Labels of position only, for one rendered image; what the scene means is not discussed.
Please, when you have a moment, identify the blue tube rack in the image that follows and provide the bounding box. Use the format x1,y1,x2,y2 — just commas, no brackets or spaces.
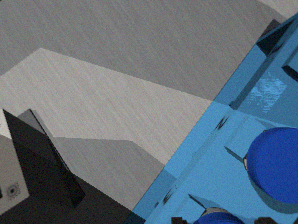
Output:
123,13,298,224

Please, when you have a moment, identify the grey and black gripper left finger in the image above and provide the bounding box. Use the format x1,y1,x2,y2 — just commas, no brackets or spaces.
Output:
171,217,187,224

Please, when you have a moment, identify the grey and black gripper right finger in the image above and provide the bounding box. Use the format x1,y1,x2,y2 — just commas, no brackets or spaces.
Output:
254,217,278,224

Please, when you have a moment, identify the grey control box with two push buttons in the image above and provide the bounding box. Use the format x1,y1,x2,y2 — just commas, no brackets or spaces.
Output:
0,109,86,224

